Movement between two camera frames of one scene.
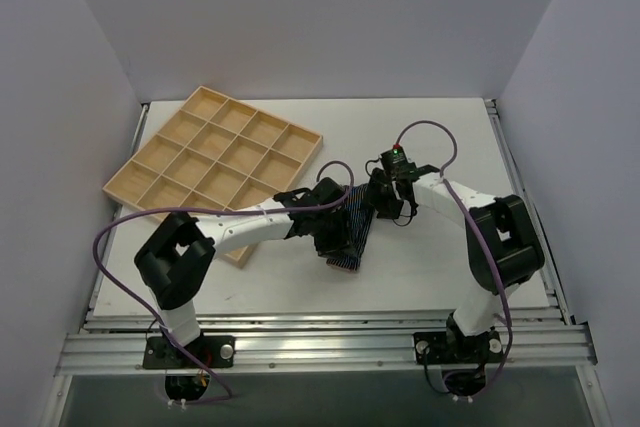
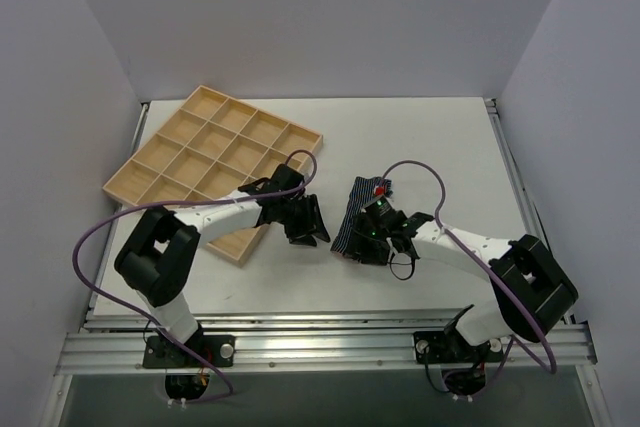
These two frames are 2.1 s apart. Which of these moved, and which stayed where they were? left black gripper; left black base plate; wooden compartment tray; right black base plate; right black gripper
Moved: left black gripper; right black gripper
Stayed: right black base plate; wooden compartment tray; left black base plate
